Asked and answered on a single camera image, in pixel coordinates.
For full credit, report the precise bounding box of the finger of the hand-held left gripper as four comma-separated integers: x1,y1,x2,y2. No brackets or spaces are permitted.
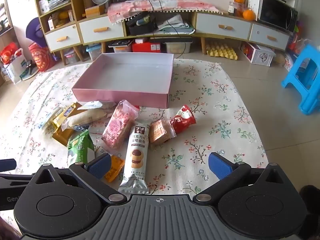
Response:
0,158,38,189

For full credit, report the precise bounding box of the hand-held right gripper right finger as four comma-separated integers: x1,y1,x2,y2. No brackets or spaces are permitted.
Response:
194,152,290,203

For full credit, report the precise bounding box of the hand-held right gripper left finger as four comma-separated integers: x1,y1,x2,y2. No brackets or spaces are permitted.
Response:
30,153,127,203

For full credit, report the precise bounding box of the small orange snack packet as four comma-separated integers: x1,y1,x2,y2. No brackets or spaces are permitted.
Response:
104,155,125,183

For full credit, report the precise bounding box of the green snack packet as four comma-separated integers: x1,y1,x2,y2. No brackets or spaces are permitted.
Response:
67,129,97,168

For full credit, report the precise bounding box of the long white cookie packet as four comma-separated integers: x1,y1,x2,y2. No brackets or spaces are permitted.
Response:
118,122,150,195

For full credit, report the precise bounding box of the pink speckled snack packet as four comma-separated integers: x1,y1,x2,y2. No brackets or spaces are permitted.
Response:
101,100,139,149

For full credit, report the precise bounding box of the gold snack packet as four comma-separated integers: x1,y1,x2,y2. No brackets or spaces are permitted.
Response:
52,124,75,147

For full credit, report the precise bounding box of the clear cream roll packet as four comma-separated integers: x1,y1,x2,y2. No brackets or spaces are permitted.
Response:
61,107,117,130

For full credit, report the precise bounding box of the red and white snack packet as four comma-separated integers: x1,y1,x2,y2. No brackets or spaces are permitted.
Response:
170,105,197,136

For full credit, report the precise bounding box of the light blue white snack packet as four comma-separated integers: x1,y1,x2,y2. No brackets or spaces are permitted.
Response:
37,106,63,130

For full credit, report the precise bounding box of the yellow snack packet blue label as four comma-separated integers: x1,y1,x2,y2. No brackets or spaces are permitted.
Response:
51,102,83,130

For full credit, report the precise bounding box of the clear brown biscuit packet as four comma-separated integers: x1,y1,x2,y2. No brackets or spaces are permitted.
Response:
149,119,177,146

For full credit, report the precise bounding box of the pink cardboard box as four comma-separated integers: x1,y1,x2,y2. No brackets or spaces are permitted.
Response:
72,52,175,109

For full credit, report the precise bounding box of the floral printed cloth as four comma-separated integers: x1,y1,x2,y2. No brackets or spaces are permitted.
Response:
0,59,270,230

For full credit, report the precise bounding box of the white shopping bag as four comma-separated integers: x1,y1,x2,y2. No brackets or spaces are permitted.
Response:
2,49,29,84

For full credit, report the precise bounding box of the red gift bag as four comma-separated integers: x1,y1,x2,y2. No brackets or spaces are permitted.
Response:
0,42,19,64

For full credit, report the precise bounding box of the clear plastic storage box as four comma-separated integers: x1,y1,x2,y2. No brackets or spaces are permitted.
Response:
64,49,80,64
109,40,133,54
164,41,192,54

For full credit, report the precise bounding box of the red printed bag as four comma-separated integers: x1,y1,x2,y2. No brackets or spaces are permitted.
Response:
28,42,57,73

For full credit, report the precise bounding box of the clear storage box blue lid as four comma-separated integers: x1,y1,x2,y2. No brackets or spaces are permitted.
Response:
86,44,102,61

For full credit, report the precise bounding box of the yellow egg tray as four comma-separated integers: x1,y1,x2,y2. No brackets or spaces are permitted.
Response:
206,42,238,60

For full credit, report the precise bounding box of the white printed carton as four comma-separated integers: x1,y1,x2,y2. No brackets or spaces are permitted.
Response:
241,42,277,67

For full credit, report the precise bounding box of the red cardboard box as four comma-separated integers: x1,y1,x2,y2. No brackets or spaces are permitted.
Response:
132,39,160,53

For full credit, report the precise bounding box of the blue plastic stool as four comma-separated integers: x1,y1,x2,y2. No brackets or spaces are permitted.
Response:
281,44,320,115

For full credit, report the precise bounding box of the purple round object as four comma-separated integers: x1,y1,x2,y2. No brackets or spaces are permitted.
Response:
26,17,48,48

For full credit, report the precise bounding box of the black case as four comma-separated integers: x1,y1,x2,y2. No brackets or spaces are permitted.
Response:
126,12,158,36

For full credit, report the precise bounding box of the clear plastic bag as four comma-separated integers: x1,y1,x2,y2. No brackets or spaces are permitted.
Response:
287,22,314,55

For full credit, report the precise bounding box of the loose stack of papers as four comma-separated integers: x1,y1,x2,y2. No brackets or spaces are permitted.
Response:
157,14,195,34

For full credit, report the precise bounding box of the side shelf rack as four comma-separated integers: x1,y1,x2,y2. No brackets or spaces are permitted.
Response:
0,3,14,37

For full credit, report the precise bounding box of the yellow cardboard box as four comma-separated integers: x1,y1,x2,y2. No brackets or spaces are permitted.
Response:
85,5,105,18

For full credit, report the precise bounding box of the black and white microwave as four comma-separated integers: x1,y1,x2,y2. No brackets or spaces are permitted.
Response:
257,0,298,33

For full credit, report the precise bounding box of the wooden cabinet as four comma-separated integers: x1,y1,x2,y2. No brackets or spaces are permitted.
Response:
35,0,299,67

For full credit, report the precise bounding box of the pink fringed cloth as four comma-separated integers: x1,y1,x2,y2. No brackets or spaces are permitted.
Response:
107,0,224,25

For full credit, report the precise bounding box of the shelf pile of documents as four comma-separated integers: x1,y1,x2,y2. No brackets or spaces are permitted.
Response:
39,0,71,13

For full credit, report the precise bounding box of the white drawer wooden handle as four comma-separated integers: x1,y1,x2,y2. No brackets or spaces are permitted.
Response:
44,26,82,53
79,16,125,44
249,23,290,50
195,12,252,42

